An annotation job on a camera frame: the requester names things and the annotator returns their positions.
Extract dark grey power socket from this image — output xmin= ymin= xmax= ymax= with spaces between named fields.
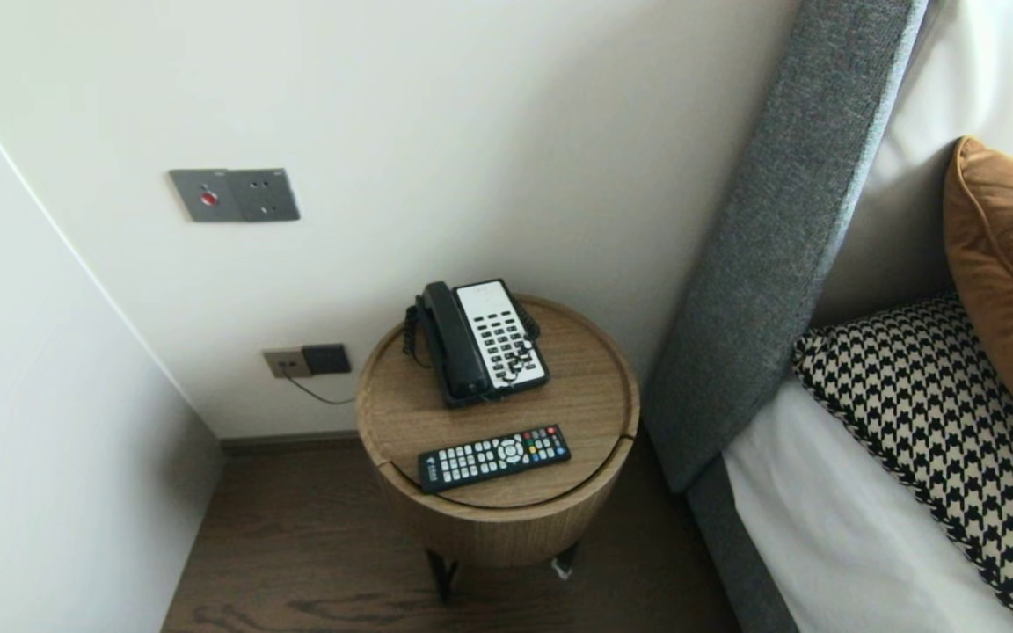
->
xmin=301 ymin=343 xmax=353 ymax=376

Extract grey fabric headboard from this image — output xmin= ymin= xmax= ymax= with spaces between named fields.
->
xmin=643 ymin=0 xmax=934 ymax=495

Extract white bed sheet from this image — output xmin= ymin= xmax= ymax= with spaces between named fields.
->
xmin=722 ymin=378 xmax=1013 ymax=633

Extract black telephone handset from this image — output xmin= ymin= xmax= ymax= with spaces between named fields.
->
xmin=421 ymin=281 xmax=495 ymax=402

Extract grey wall switch panel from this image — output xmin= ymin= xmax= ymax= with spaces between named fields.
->
xmin=168 ymin=167 xmax=302 ymax=223

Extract beige wall data socket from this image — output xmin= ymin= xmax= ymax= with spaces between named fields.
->
xmin=262 ymin=348 xmax=312 ymax=380

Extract black metal table legs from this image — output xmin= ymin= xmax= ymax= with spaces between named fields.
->
xmin=426 ymin=543 xmax=579 ymax=606

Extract brown wooden baseboard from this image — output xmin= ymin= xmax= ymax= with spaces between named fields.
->
xmin=221 ymin=429 xmax=365 ymax=455

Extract black telephone base white keypad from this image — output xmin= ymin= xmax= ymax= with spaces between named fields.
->
xmin=414 ymin=279 xmax=551 ymax=410

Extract black white houndstooth pillow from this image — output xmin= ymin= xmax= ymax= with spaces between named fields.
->
xmin=792 ymin=293 xmax=1013 ymax=633

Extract beige upholstered headboard panel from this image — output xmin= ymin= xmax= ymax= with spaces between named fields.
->
xmin=810 ymin=136 xmax=969 ymax=328

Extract thin black telephone cable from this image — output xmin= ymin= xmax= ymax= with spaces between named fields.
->
xmin=285 ymin=374 xmax=358 ymax=407

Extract black TV remote control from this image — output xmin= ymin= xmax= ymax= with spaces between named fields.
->
xmin=418 ymin=425 xmax=572 ymax=494

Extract grey fabric bed frame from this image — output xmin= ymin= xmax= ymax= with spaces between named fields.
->
xmin=685 ymin=455 xmax=802 ymax=633

